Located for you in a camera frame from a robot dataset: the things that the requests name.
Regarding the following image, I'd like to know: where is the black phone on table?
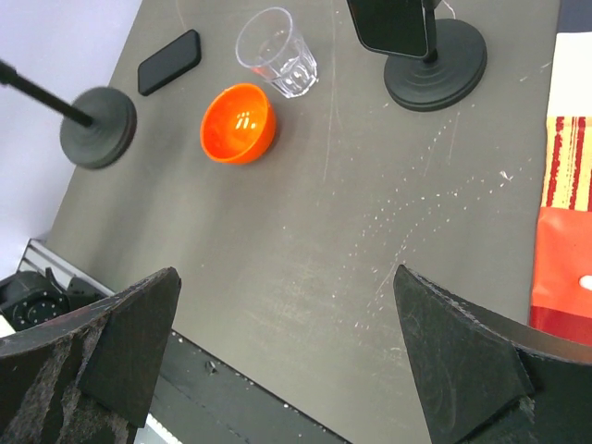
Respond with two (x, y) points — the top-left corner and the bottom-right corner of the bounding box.
(137, 30), (202, 96)

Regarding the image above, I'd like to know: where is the clear plastic cup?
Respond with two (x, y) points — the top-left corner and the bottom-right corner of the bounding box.
(235, 6), (318, 99)

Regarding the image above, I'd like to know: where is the orange bowl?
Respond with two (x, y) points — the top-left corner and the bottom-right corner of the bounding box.
(200, 83), (277, 165)

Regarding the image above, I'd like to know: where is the patterned cloth mat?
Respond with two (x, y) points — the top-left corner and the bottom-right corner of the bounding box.
(526, 0), (592, 346)

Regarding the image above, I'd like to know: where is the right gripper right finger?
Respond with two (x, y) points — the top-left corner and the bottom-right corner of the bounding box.
(393, 265), (591, 443)

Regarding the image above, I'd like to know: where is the black phone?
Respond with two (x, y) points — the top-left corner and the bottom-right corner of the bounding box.
(347, 0), (433, 58)
(137, 30), (202, 96)

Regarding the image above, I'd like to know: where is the black phone stand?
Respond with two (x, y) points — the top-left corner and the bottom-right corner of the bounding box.
(1, 62), (138, 170)
(384, 1), (487, 112)

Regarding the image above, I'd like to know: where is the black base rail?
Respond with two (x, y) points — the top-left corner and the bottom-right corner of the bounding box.
(150, 331), (347, 443)

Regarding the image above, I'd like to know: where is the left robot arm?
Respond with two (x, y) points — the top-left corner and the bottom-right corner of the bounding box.
(1, 267), (106, 332)

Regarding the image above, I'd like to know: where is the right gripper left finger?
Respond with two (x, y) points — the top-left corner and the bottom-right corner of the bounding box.
(1, 267), (180, 443)

